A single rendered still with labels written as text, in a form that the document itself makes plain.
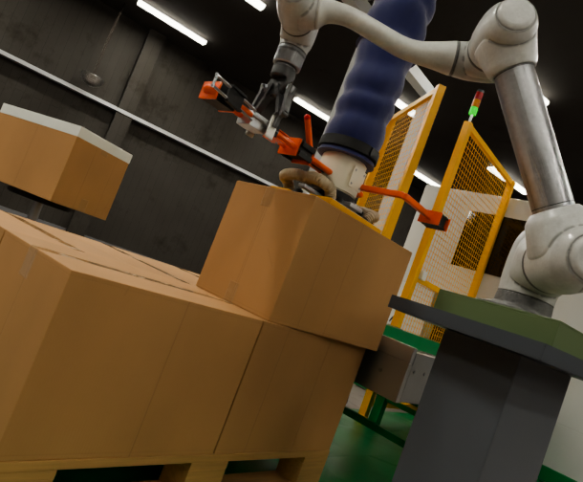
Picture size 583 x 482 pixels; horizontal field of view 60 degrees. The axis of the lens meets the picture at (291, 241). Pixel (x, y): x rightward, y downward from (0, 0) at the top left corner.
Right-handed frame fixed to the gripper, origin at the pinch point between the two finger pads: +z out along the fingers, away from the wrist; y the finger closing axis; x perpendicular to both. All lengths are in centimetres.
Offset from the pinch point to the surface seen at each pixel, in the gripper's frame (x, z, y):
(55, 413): 38, 83, -19
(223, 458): -17, 94, -18
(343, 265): -38, 29, -18
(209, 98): 21.3, 1.4, -1.0
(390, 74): -38, -41, -8
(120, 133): -311, -96, 742
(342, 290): -43, 36, -18
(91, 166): -20, 21, 143
